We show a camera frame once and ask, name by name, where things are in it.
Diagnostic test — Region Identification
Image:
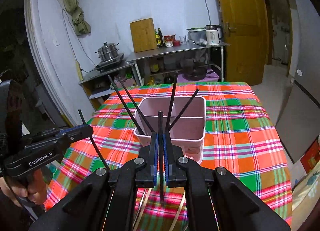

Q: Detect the black chopstick in basket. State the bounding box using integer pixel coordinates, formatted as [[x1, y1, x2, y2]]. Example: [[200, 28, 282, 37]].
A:
[[165, 71, 178, 132], [107, 75, 145, 135], [166, 89, 200, 132], [120, 80, 155, 133]]

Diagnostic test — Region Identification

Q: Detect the metal kitchen shelf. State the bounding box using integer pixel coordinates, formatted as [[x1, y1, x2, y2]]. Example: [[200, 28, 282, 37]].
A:
[[126, 42, 230, 85]]

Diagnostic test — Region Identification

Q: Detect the dark sauce bottle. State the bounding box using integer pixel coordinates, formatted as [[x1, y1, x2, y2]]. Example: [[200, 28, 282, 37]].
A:
[[158, 28, 165, 47]]

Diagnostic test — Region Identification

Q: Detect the low wooden side table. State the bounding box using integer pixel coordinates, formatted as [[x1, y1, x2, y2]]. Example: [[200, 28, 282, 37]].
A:
[[79, 61, 138, 110]]

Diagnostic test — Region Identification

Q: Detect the steel steamer pot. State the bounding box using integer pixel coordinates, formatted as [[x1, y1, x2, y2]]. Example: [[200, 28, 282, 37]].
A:
[[96, 42, 119, 62]]

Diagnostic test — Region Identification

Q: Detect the black chopstick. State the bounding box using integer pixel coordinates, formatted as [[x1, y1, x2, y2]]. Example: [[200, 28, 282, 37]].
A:
[[107, 75, 145, 135], [120, 80, 155, 133], [158, 111, 164, 206], [165, 71, 178, 132], [78, 109, 110, 171], [166, 89, 200, 132]]

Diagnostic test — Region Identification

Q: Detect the beige wooden chopstick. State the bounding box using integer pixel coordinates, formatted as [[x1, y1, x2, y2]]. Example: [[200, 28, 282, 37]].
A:
[[169, 194, 185, 231], [133, 188, 152, 231]]

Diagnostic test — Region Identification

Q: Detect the pink plastic utensil basket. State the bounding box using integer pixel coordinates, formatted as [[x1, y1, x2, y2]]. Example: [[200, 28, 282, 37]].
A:
[[138, 95, 206, 163]]

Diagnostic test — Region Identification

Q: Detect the white electric kettle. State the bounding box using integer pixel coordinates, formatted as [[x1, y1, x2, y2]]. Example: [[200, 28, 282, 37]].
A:
[[205, 24, 223, 46]]

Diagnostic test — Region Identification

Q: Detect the person's left hand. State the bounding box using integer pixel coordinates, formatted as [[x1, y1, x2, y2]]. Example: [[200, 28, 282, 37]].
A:
[[1, 169, 47, 207]]

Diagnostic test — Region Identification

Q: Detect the colourful plaid tablecloth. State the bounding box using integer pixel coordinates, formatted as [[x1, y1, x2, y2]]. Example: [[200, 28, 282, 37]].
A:
[[44, 82, 292, 223]]

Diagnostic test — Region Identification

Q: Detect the green hanging cloth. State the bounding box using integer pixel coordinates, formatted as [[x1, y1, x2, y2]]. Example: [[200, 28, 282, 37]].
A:
[[63, 0, 91, 36]]

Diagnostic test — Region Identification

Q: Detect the wooden cutting board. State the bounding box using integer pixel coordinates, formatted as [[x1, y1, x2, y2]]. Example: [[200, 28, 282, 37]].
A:
[[130, 18, 157, 53]]

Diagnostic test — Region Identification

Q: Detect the yellow wooden door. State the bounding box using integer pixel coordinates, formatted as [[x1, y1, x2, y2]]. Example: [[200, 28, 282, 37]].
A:
[[219, 0, 268, 85]]

